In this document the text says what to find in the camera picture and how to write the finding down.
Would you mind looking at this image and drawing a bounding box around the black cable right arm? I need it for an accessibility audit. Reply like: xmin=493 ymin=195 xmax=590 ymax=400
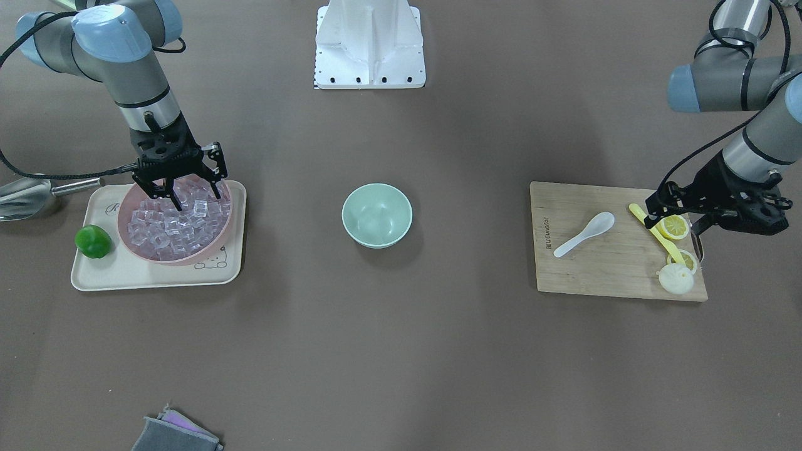
xmin=0 ymin=11 xmax=187 ymax=181

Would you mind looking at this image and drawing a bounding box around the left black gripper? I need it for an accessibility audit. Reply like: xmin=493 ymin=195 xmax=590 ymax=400
xmin=644 ymin=151 xmax=793 ymax=236

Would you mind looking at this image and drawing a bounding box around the grey purple cloth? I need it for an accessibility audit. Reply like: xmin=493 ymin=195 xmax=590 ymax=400
xmin=132 ymin=406 xmax=224 ymax=450

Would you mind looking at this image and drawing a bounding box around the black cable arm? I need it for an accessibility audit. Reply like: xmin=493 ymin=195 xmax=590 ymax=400
xmin=655 ymin=0 xmax=791 ymax=196
xmin=0 ymin=11 xmax=187 ymax=181

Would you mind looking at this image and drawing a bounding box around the yellow plastic knife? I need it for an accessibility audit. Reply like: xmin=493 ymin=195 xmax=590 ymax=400
xmin=628 ymin=203 xmax=685 ymax=265

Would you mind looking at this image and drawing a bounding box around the metal ice scoop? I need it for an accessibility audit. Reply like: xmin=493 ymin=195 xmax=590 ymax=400
xmin=1 ymin=177 xmax=105 ymax=222

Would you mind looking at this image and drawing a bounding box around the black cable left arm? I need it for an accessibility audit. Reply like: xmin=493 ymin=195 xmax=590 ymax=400
xmin=655 ymin=0 xmax=791 ymax=196

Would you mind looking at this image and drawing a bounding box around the pink bowl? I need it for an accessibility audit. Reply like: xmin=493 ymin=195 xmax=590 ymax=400
xmin=117 ymin=177 xmax=234 ymax=266

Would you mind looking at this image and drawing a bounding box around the lemon slice lower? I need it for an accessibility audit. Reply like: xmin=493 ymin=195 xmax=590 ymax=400
xmin=679 ymin=249 xmax=700 ymax=274

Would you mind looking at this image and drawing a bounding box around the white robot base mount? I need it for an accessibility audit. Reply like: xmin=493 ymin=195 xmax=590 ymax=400
xmin=313 ymin=1 xmax=427 ymax=90

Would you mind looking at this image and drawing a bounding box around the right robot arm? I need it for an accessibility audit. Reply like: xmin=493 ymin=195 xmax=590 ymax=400
xmin=2 ymin=1 xmax=228 ymax=207

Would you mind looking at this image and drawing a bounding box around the lemon slice upper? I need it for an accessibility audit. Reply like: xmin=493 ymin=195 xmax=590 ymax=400
xmin=654 ymin=215 xmax=690 ymax=241

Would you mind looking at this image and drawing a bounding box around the metal cutting board handle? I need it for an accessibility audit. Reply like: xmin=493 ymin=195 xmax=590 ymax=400
xmin=689 ymin=231 xmax=704 ymax=264

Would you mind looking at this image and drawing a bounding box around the mint green bowl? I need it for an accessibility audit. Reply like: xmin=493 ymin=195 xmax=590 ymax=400
xmin=341 ymin=183 xmax=414 ymax=249

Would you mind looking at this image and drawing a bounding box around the lemon slice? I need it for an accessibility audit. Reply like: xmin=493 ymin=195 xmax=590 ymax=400
xmin=654 ymin=215 xmax=690 ymax=241
xmin=679 ymin=249 xmax=700 ymax=274

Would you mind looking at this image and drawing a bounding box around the beige rectangular tray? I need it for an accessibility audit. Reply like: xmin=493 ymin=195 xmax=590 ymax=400
xmin=71 ymin=180 xmax=247 ymax=291

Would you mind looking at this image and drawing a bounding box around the green lime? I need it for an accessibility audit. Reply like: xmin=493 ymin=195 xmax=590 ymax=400
xmin=73 ymin=224 xmax=113 ymax=259

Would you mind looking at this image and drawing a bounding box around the pile of clear ice cubes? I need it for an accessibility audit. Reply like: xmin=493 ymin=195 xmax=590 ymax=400
xmin=127 ymin=175 xmax=231 ymax=261

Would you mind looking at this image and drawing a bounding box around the white ceramic spoon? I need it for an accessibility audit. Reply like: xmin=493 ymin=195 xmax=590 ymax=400
xmin=553 ymin=211 xmax=615 ymax=259

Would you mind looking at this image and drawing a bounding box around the bamboo cutting board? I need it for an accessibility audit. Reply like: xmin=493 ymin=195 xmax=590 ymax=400
xmin=529 ymin=182 xmax=708 ymax=303

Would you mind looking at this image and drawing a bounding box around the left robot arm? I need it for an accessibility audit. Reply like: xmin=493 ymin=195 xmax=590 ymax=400
xmin=644 ymin=1 xmax=801 ymax=235

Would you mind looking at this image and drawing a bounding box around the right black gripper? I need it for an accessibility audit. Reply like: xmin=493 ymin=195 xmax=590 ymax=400
xmin=131 ymin=111 xmax=228 ymax=211

